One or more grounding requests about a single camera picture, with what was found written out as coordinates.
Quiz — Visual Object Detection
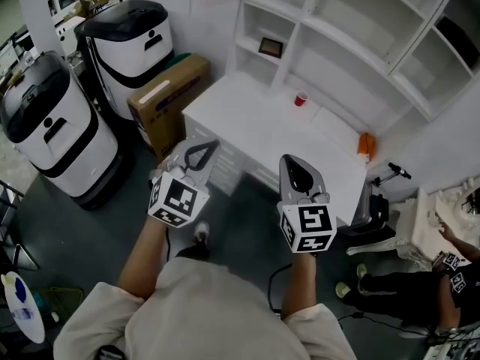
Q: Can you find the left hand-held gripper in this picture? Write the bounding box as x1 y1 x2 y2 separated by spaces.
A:
147 138 222 229

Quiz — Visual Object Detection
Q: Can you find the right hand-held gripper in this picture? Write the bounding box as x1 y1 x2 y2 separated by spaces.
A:
277 154 338 255

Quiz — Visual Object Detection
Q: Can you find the dark framed picture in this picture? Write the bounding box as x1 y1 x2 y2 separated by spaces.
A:
257 37 285 59

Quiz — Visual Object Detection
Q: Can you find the white wall shelf unit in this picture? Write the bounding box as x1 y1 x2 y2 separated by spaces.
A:
226 0 480 127

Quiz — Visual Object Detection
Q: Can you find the person's right forearm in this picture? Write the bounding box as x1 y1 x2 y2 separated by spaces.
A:
280 253 318 320

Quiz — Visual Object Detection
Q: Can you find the person's left forearm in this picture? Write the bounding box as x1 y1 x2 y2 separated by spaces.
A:
117 215 168 302

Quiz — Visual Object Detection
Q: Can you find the white desk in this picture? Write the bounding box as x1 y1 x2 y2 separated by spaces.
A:
181 71 368 228

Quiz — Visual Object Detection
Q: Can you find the brown cardboard box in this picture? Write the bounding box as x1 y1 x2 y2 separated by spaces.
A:
126 53 211 164

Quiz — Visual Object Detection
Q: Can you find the silver suitcase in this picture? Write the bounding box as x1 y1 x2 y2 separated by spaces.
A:
337 162 413 236

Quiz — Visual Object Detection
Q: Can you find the white flat board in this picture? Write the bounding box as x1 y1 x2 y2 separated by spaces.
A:
310 105 363 144

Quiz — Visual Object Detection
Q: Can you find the orange box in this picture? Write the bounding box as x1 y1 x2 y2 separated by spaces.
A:
356 132 377 163

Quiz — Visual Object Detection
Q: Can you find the person's white shoe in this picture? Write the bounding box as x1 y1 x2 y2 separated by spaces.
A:
193 220 212 249

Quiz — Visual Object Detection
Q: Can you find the black bag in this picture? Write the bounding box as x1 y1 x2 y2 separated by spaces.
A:
369 193 398 242

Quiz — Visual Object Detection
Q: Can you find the person's black trouser leg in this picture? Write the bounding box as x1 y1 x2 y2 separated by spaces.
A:
174 244 211 262

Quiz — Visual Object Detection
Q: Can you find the white black service robot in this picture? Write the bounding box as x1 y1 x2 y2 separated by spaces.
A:
73 0 176 122
0 49 134 212

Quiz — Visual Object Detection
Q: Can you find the brown carton pile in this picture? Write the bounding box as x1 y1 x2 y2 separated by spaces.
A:
63 0 110 20

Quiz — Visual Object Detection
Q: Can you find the dark green bin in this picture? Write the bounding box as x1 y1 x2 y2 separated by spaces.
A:
33 286 84 317

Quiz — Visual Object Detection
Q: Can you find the black metal stand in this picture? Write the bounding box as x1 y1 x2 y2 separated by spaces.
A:
0 180 41 272

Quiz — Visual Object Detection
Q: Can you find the black chest screen device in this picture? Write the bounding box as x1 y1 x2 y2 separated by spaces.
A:
93 345 127 360

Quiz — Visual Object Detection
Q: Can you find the white round panel blue mark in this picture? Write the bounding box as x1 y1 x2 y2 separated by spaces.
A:
0 271 46 344

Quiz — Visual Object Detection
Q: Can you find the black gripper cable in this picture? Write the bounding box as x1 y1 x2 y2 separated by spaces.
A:
163 226 173 262
267 262 293 313

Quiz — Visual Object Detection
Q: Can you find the black floor cable with adapter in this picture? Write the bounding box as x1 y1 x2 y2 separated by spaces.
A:
337 310 432 338

